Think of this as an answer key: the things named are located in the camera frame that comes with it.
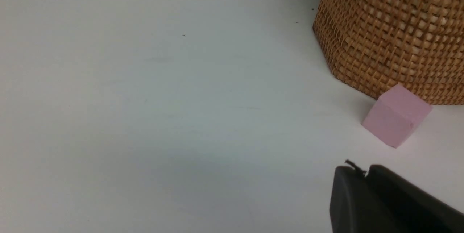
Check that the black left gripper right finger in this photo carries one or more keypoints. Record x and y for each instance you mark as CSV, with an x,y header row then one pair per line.
x,y
415,210

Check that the light pink foam cube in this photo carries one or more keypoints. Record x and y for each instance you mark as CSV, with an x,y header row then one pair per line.
x,y
396,114

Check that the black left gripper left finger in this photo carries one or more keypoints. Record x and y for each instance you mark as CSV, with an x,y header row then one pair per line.
x,y
354,208

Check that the woven wicker basket green lining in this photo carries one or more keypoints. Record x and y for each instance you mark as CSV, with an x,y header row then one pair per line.
x,y
373,45

